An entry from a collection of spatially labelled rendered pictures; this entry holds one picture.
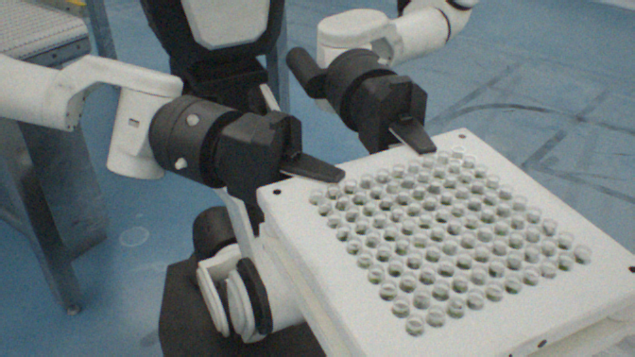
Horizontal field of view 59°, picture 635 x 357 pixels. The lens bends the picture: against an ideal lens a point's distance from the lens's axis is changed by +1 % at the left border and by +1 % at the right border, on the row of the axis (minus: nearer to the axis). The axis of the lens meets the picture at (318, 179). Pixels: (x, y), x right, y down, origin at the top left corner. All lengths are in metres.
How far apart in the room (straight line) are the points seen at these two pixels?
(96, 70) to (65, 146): 1.17
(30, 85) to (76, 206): 1.26
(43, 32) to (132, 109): 0.92
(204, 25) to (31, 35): 0.71
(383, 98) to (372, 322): 0.26
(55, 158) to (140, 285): 0.47
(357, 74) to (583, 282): 0.34
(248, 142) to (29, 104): 0.25
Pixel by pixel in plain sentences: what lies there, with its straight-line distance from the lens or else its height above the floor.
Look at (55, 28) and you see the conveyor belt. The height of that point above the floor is 0.79.
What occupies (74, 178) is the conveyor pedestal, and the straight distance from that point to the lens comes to 1.87.
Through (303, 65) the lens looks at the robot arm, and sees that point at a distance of 0.74.
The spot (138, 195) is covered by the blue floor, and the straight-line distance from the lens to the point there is 2.23.
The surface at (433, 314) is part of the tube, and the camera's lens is 0.42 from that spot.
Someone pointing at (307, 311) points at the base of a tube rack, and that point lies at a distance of 0.48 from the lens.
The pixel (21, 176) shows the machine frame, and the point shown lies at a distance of 1.52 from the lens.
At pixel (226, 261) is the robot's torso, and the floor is 0.34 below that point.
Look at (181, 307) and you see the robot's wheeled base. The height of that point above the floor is 0.17.
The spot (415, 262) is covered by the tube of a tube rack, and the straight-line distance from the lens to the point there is 0.44.
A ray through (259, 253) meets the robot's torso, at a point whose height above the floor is 0.65.
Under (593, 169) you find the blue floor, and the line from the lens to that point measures 2.51.
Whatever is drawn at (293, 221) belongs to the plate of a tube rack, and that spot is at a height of 1.00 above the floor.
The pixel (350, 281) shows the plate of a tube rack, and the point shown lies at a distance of 0.43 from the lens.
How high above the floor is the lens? 1.32
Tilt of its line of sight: 37 degrees down
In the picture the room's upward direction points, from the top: straight up
